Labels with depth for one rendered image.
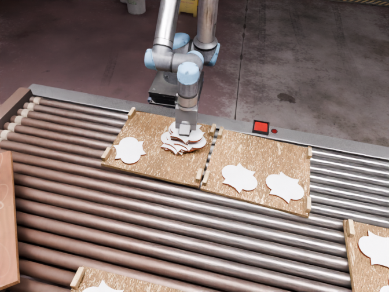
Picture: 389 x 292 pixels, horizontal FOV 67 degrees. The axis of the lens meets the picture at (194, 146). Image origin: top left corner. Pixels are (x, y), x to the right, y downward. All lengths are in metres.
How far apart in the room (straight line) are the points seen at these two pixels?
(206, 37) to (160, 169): 0.64
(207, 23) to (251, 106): 1.75
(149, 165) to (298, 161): 0.63
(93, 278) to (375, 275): 0.88
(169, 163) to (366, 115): 2.55
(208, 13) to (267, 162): 0.68
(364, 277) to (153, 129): 0.97
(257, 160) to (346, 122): 2.04
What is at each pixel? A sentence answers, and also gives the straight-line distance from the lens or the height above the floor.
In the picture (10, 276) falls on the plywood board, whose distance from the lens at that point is 0.99.
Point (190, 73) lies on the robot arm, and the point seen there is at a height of 1.31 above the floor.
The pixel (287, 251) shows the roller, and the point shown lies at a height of 0.92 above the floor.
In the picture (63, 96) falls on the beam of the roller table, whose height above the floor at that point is 0.91.
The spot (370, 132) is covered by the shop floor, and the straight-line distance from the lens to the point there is 3.24.
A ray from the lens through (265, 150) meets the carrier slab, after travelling 1.32.
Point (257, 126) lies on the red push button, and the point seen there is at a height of 0.93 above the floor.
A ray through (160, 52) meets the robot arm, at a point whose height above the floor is 1.30.
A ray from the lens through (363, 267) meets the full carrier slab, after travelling 1.16.
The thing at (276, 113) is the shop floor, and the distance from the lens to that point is 3.03.
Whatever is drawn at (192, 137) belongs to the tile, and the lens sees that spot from 1.22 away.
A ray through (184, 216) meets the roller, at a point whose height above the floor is 0.92.
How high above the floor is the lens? 1.87
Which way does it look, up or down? 47 degrees down
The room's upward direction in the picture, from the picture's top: 4 degrees clockwise
